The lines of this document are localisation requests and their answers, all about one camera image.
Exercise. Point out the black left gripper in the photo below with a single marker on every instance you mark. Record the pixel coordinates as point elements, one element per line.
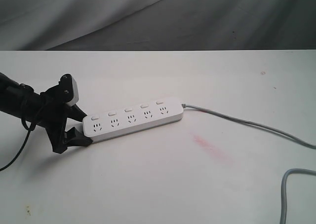
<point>54,116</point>

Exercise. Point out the white five-outlet power strip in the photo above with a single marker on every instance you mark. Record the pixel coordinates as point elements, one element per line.
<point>119,122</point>

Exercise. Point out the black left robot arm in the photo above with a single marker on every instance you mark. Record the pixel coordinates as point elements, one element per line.
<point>21,101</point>

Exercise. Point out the grey backdrop cloth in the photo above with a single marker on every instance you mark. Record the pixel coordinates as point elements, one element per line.
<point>131,25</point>

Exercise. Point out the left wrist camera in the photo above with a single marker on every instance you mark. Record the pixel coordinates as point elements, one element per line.
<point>68,90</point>

